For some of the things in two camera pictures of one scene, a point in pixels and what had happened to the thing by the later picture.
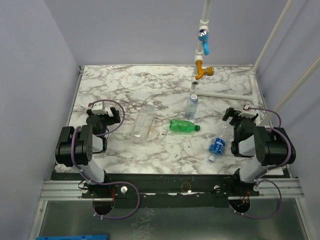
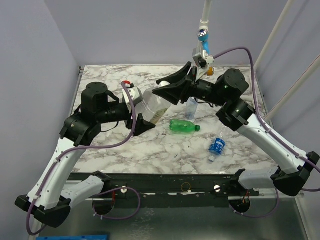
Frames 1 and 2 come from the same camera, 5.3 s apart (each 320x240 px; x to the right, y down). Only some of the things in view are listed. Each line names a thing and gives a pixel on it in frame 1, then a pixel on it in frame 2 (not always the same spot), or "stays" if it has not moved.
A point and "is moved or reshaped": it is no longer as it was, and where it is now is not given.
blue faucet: x=203 y=35 stays
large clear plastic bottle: x=143 y=123 is moved or reshaped
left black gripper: x=115 y=114 -> x=142 y=125
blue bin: x=102 y=237 stays
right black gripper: x=233 y=116 -> x=188 y=85
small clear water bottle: x=192 y=106 stays
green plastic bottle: x=183 y=125 stays
